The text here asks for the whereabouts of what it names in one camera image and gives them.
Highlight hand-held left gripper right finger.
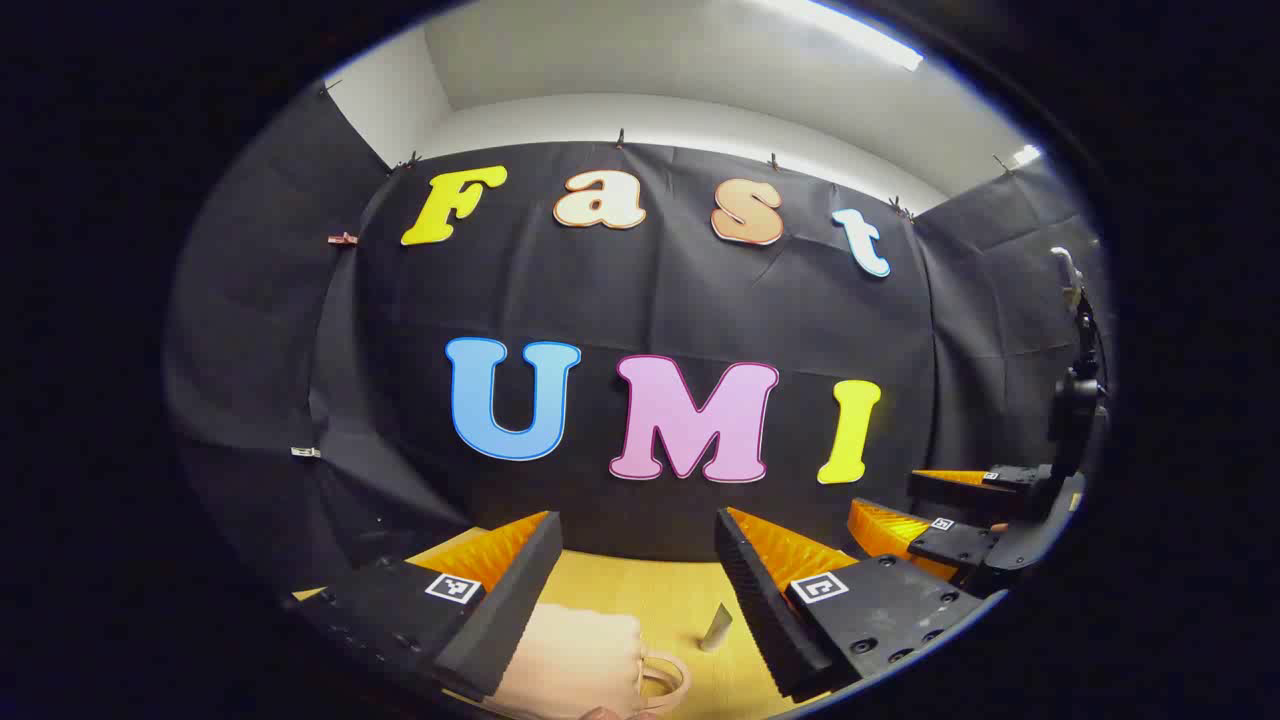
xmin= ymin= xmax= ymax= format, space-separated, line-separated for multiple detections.
xmin=714 ymin=506 xmax=1006 ymax=703

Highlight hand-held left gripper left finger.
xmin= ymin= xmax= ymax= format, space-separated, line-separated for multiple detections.
xmin=290 ymin=510 xmax=564 ymax=701

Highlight pink suitcase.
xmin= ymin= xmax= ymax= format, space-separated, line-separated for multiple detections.
xmin=490 ymin=603 xmax=693 ymax=720

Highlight black backdrop cloth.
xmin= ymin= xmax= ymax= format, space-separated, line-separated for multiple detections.
xmin=165 ymin=85 xmax=1111 ymax=601

